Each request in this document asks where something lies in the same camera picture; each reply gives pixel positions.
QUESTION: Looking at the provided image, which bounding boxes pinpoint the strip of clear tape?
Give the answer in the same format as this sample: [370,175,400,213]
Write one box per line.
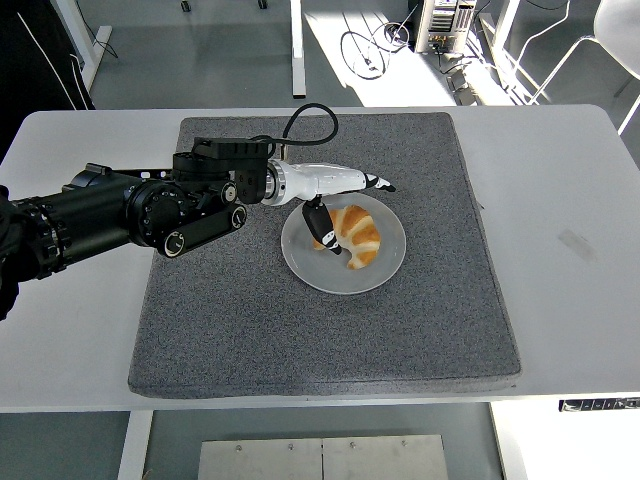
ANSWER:
[557,228,598,265]

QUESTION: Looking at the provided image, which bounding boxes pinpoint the grey speckled square mat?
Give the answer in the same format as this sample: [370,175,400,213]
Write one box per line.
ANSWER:
[127,111,523,400]

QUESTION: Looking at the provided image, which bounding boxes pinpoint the white desk leg slim post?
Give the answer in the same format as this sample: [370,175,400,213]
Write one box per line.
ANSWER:
[290,0,307,98]

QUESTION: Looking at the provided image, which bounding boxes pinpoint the table height control panel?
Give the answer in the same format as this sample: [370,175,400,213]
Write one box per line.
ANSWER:
[558,397,640,414]

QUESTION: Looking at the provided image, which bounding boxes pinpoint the grey power strip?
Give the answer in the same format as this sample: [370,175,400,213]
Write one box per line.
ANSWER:
[446,67,481,106]

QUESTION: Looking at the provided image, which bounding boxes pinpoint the coiled black floor cable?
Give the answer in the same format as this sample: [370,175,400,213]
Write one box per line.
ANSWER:
[340,22,416,80]

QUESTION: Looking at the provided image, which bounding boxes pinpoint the white table leg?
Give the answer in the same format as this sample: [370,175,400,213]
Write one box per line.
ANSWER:
[487,402,529,480]
[115,410,155,480]

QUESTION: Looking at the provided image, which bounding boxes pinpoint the golden croissant bread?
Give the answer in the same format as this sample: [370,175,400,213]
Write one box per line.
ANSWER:
[313,204,382,271]

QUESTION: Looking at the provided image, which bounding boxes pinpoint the white desk leg with foot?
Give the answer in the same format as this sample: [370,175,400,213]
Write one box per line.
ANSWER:
[54,0,114,99]

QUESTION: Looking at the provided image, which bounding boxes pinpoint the computer tower case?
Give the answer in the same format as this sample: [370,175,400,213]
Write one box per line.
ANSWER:
[414,0,476,55]

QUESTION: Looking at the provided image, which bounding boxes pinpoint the grey metal plate with screws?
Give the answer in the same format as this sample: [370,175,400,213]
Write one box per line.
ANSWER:
[197,434,448,480]

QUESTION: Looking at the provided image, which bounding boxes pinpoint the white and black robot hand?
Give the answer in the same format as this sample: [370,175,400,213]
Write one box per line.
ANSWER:
[272,159,397,257]

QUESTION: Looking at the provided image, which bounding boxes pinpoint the white chair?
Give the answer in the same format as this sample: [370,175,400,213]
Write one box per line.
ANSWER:
[514,0,640,136]

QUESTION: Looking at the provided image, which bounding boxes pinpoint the round grey plate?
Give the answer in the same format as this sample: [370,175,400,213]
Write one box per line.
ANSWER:
[280,190,407,295]

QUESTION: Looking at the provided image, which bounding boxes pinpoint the person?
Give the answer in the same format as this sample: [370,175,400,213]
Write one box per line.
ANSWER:
[0,0,96,161]

